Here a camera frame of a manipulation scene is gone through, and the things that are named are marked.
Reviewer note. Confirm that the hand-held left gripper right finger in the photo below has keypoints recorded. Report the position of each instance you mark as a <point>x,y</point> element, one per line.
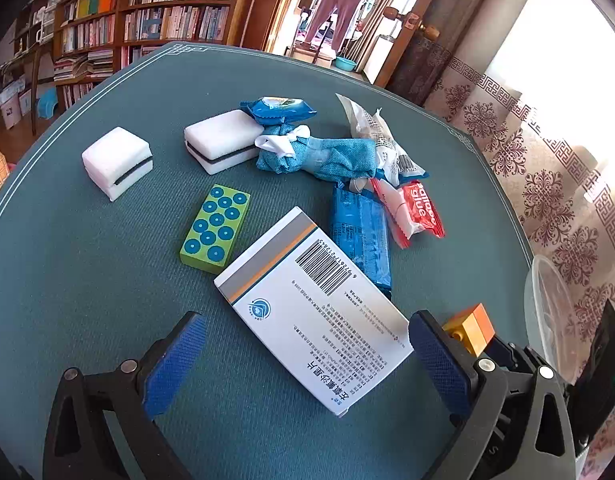
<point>440,360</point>

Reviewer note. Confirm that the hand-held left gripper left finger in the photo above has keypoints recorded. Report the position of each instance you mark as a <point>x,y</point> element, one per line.
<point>177,365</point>

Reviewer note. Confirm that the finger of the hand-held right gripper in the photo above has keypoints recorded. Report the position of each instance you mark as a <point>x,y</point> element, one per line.
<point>507,351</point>

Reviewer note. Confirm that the orange and yellow toy block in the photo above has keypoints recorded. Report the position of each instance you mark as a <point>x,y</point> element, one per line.
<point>470,330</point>

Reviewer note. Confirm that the clear plastic bowl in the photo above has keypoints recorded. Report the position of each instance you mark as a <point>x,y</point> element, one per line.
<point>542,310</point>

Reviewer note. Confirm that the white medicine box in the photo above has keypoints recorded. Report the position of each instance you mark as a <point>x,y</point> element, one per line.
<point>312,305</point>

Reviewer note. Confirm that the green block blue dots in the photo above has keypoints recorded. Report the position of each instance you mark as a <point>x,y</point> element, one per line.
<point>215,227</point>

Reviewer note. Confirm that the dark blue snack packet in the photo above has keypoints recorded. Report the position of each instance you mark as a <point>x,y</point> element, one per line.
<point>360,235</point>

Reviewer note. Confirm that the red glue packet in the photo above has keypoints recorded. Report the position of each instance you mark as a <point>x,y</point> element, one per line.
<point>412,207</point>

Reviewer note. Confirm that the small white sponge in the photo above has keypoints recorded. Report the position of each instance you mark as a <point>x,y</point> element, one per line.
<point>117,157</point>

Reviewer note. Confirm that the blue hand towel white bow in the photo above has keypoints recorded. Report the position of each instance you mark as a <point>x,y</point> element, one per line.
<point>327,157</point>

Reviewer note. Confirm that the long white sponge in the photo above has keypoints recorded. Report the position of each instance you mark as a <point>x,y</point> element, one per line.
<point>222,137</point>

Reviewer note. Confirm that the clear plastic packet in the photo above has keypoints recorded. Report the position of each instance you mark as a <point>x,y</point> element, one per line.
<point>377,135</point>

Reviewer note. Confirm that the blue biscuit packet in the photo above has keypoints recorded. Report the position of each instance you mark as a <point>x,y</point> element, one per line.
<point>280,110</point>

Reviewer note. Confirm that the teal table mat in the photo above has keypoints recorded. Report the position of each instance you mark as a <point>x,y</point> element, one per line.
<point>87,285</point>

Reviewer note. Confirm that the patterned white curtain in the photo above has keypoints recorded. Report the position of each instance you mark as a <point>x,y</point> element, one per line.
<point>537,135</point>

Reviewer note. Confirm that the dark brown curtain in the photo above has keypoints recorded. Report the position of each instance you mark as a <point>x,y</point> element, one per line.
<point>417,70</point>

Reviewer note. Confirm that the blue plastic stool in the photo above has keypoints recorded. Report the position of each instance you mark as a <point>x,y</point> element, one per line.
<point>48,102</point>

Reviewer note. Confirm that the white storage boxes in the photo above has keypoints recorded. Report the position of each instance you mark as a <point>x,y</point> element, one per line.
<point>9,107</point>

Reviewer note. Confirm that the blue wash basin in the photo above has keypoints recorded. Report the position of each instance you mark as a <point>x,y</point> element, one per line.
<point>345,63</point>

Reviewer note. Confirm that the wooden bench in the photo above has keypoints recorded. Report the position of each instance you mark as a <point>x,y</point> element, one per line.
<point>312,54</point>

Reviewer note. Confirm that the wooden door with knob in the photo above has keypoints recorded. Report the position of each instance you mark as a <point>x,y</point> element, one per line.
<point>412,25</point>

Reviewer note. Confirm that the wooden side desk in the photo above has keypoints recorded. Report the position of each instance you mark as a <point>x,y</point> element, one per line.
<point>27,60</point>

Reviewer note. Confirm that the wooden bookshelf with books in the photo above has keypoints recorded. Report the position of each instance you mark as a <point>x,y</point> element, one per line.
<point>162,10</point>

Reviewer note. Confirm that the hanging mauve pants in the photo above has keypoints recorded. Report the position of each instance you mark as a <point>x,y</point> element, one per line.
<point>337,10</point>

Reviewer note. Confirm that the wooden door frame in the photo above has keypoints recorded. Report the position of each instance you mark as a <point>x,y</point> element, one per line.
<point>257,5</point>

